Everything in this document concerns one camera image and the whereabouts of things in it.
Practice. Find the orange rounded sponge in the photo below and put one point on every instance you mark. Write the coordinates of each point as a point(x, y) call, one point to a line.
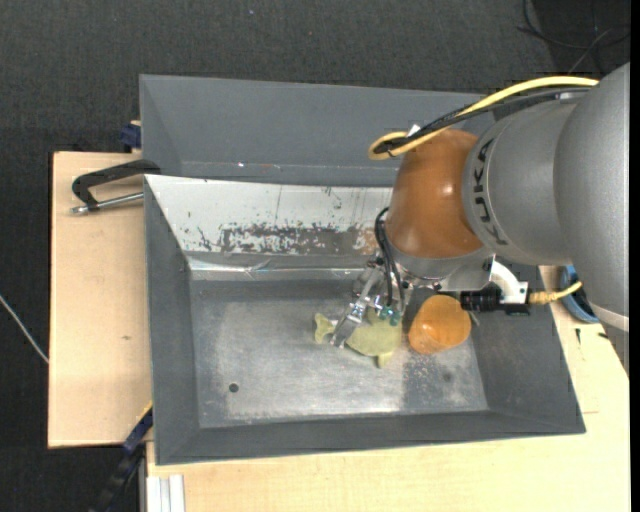
point(439, 325)

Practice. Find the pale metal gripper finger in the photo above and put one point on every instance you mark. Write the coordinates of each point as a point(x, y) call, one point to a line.
point(347, 322)

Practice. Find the pale brown cardboard board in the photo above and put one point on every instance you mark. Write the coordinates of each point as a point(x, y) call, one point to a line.
point(97, 300)

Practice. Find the yellow-green toy fish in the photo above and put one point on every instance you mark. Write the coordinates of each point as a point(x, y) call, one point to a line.
point(372, 337)

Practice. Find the black cylinder on white bracket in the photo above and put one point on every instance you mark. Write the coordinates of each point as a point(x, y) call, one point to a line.
point(492, 295)

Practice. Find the grey metal bin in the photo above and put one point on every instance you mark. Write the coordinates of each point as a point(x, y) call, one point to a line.
point(310, 350)

